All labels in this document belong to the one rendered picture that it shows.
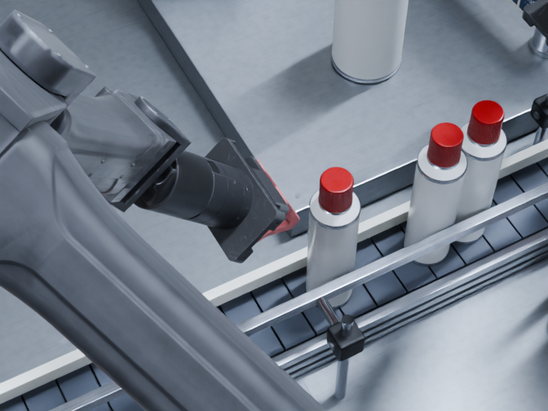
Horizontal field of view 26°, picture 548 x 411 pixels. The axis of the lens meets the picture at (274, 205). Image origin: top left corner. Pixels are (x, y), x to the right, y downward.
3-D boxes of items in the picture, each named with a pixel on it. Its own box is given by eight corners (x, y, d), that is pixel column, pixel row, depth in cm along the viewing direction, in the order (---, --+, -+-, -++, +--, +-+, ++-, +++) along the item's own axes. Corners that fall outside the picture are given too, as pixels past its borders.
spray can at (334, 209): (338, 262, 133) (346, 150, 117) (360, 298, 131) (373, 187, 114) (297, 281, 132) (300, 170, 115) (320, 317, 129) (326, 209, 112)
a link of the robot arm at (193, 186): (141, 220, 97) (180, 165, 96) (100, 171, 101) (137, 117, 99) (195, 234, 102) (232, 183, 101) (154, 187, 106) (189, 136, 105)
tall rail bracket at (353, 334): (325, 347, 133) (331, 268, 119) (359, 399, 129) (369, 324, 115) (300, 360, 132) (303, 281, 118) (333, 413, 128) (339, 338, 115)
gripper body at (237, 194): (236, 139, 110) (185, 120, 104) (291, 218, 105) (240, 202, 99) (192, 187, 112) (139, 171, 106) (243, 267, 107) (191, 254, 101)
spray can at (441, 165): (433, 222, 136) (455, 107, 120) (457, 255, 134) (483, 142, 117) (394, 239, 135) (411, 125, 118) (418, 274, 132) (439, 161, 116)
